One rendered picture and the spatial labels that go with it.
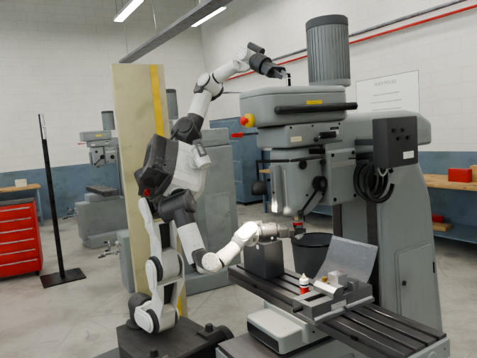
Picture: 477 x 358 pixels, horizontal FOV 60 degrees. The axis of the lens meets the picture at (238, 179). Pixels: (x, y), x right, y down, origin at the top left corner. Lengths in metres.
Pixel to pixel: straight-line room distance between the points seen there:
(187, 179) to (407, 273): 1.20
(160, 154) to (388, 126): 1.00
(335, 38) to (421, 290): 1.35
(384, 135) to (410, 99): 4.89
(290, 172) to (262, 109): 0.31
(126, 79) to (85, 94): 7.40
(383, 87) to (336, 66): 5.00
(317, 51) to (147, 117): 1.77
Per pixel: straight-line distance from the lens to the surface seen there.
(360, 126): 2.07
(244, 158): 9.19
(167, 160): 1.91
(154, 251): 2.30
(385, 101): 6.97
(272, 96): 1.72
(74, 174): 10.65
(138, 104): 3.40
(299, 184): 1.84
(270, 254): 2.17
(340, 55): 2.03
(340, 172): 1.96
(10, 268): 6.19
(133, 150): 3.37
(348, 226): 2.27
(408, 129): 1.91
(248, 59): 2.06
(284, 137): 1.76
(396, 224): 2.18
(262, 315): 2.08
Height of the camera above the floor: 1.72
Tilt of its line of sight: 7 degrees down
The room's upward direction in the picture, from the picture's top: 5 degrees counter-clockwise
